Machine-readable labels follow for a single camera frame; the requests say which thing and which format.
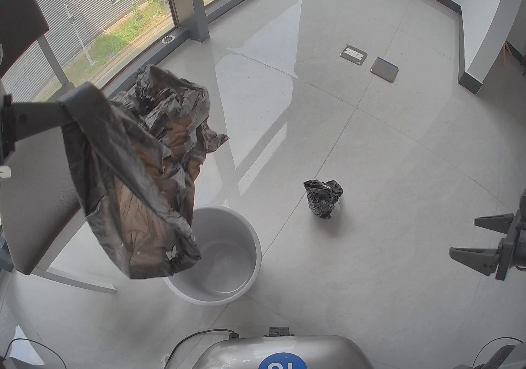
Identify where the black plastic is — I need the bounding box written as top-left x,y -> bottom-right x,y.
303,179 -> 344,219

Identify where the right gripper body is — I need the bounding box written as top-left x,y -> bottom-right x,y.
495,211 -> 526,282

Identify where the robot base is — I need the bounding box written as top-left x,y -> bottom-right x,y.
164,326 -> 375,369

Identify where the black cable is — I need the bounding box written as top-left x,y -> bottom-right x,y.
168,329 -> 240,369

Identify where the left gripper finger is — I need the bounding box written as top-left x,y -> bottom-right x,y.
12,100 -> 68,143

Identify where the brown chair with white legs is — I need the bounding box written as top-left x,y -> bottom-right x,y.
0,0 -> 124,294

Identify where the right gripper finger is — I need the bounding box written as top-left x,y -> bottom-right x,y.
474,213 -> 516,234
449,247 -> 500,276

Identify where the white trash bin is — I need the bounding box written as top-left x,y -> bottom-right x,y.
162,205 -> 262,305

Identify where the black plastic bag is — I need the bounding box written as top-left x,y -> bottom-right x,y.
58,65 -> 230,279

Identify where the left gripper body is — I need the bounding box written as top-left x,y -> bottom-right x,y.
0,93 -> 17,165

